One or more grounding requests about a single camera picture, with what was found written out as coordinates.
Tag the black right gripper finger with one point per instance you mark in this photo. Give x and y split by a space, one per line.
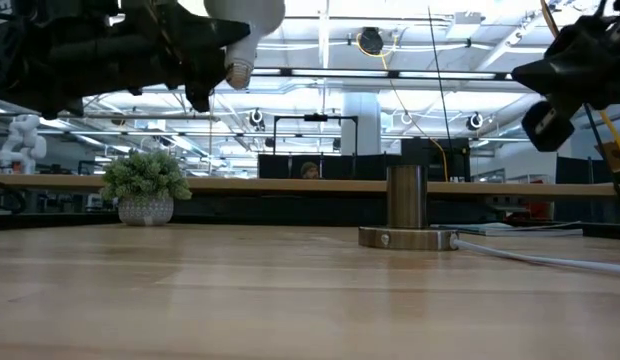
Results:
562 135
545 80

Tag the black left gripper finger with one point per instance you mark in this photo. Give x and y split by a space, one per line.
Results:
200 30
202 75

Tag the white flood lightbulb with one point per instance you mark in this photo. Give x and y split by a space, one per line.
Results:
262 12

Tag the brushed metal lamp socket base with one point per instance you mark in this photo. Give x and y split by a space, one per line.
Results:
406 200

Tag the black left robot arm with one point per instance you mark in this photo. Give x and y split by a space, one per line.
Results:
25 55

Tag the cardboard box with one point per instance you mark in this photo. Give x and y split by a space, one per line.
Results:
615 155

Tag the red object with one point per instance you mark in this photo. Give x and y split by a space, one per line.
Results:
540 210

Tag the thin black pole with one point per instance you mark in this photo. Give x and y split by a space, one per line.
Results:
441 80

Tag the waterfall cover book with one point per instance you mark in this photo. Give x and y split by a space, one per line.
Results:
490 230

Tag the green plant in patterned pot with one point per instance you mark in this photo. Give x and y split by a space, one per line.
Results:
145 180

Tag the white robot figure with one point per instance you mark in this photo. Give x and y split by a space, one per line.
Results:
22 145

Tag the black cabinet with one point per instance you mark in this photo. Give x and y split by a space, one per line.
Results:
425 160

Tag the light wooden desk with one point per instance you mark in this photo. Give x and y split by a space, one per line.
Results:
290 186

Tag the person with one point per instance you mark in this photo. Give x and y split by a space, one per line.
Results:
310 171

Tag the white column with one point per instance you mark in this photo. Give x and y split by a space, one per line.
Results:
361 125

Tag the black gantry frame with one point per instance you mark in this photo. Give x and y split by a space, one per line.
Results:
315 118

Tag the black partition wall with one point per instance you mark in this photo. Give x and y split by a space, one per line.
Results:
280 167

